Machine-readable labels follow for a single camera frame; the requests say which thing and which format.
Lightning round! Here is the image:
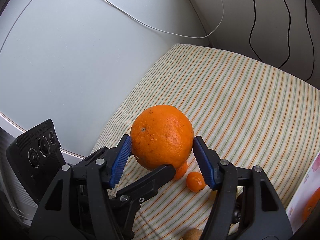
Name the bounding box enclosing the white floral plate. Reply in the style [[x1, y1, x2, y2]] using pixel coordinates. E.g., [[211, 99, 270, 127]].
[[285, 151, 320, 233]]

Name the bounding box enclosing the black cable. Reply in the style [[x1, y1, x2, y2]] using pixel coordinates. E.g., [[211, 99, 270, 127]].
[[301, 0, 315, 82], [274, 0, 292, 69], [249, 0, 262, 62]]

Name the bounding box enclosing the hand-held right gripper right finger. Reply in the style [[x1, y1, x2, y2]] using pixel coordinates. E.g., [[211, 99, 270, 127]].
[[193, 135, 293, 240]]

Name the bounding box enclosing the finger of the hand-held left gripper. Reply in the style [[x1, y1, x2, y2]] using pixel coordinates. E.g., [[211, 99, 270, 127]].
[[107, 163, 177, 240]]

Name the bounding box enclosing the large mandarin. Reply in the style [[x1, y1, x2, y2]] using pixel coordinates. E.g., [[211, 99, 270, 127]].
[[301, 192, 320, 222]]

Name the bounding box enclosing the beige sofa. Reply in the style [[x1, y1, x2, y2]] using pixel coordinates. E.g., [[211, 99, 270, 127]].
[[175, 0, 320, 90]]

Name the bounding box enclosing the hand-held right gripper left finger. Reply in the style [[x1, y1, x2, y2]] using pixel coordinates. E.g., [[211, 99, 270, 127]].
[[29, 134, 133, 240]]

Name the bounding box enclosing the white table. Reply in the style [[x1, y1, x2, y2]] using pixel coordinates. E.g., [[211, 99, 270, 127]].
[[0, 0, 210, 159]]

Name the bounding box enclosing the brown kiwi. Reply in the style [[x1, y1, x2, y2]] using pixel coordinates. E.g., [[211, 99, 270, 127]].
[[184, 228, 202, 240]]

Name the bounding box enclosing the large orange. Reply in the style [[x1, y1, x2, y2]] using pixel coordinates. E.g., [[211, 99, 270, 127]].
[[130, 104, 195, 171]]

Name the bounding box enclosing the small mandarin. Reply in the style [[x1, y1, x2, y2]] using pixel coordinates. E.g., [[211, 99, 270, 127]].
[[186, 171, 206, 192], [172, 161, 188, 180]]

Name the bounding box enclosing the white cable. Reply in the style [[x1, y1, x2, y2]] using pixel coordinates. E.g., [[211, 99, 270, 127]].
[[72, 0, 224, 39]]

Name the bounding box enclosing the striped cloth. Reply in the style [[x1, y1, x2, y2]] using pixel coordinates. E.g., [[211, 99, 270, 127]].
[[91, 43, 320, 240]]

